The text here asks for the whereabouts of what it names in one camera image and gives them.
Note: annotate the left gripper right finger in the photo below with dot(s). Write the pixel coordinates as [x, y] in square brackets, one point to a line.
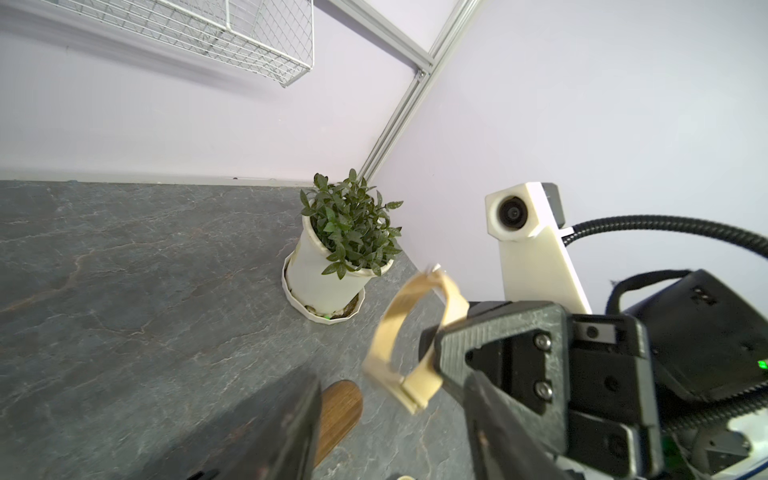
[499, 445]

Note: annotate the wooden watch stand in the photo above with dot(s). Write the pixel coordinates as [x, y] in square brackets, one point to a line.
[342, 408]

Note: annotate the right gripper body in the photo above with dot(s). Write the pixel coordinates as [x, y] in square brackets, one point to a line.
[581, 385]

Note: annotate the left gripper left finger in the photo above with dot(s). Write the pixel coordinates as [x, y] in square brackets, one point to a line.
[286, 446]

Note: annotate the aluminium frame profiles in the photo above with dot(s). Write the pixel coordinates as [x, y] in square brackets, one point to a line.
[421, 36]

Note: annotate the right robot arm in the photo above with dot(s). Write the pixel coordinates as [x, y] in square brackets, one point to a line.
[708, 346]

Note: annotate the beige watch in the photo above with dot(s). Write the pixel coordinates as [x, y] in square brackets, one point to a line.
[413, 390]

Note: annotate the potted green plant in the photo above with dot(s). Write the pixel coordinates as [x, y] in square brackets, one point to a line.
[347, 239]

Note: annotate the white wire shelf basket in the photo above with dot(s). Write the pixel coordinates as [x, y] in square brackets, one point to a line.
[270, 38]

